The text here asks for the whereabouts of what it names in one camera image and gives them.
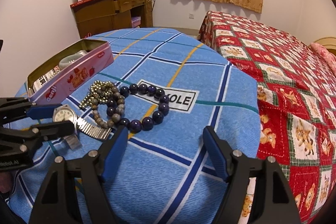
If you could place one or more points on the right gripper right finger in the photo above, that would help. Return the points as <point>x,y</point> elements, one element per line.
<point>256,189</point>

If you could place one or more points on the person's left hand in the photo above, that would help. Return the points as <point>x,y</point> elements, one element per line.
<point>7,182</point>

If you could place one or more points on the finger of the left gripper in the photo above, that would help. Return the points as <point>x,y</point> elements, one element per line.
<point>55,130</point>
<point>41,111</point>

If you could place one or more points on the pink pillow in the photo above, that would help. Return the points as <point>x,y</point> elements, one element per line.
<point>324,54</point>

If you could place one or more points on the cream wooden headboard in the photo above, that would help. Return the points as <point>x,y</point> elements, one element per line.
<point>329,43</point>

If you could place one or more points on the pale white jade bangle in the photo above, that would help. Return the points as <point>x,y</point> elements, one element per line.
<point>69,60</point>

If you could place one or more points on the blue plaid tablecloth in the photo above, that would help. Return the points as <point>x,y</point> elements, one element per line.
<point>173,87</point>

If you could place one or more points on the long red flat box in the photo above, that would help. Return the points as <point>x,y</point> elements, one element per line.
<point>80,3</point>

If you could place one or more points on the silver wrist watch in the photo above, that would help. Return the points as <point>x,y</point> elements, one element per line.
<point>65,113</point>

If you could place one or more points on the brown wooden desk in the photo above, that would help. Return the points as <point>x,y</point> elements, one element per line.
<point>101,16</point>

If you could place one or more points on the pink metal tin box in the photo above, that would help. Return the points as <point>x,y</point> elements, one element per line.
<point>96,56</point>

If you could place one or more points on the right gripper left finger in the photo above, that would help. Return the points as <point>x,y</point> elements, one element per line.
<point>57,202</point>

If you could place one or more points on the white wall socket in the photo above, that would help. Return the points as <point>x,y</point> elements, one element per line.
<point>191,15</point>

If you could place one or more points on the red patchwork bed quilt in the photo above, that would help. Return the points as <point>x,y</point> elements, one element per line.
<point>296,100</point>

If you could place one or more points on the purple storage box in desk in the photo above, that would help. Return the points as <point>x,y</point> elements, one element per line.
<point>135,21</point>

